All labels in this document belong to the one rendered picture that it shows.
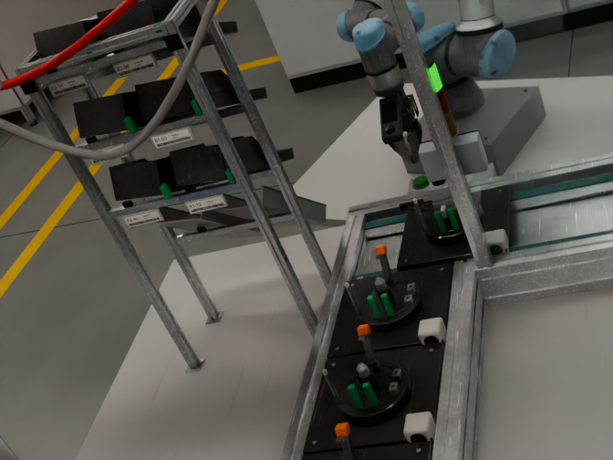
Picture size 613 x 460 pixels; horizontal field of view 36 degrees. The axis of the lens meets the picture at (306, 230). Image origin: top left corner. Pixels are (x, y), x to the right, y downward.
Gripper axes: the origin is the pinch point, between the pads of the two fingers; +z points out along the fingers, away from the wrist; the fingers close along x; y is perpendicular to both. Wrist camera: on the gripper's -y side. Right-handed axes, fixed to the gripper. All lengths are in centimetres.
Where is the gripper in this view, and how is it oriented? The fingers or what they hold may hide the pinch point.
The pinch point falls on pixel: (412, 161)
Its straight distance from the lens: 229.7
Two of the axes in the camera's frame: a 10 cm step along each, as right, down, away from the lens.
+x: -9.1, 1.9, 3.6
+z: 3.6, 7.9, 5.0
